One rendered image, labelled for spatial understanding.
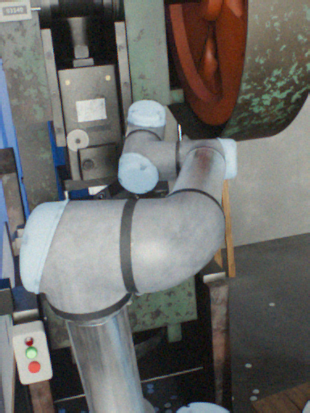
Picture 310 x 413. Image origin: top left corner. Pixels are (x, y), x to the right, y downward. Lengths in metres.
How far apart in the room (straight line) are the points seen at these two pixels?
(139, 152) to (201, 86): 0.69
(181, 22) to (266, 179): 1.42
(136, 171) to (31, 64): 0.46
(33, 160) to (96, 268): 1.08
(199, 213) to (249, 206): 2.39
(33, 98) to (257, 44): 0.53
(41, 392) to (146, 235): 0.90
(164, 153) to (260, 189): 2.06
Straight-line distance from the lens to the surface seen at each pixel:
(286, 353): 2.27
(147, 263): 0.64
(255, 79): 1.24
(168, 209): 0.66
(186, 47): 1.81
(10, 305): 1.39
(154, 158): 1.03
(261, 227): 3.14
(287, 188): 3.13
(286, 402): 1.50
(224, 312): 1.48
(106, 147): 1.43
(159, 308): 1.48
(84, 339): 0.76
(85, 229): 0.66
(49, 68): 1.37
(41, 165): 1.71
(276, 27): 1.21
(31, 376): 1.39
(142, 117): 1.09
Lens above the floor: 1.31
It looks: 21 degrees down
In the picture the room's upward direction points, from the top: 5 degrees counter-clockwise
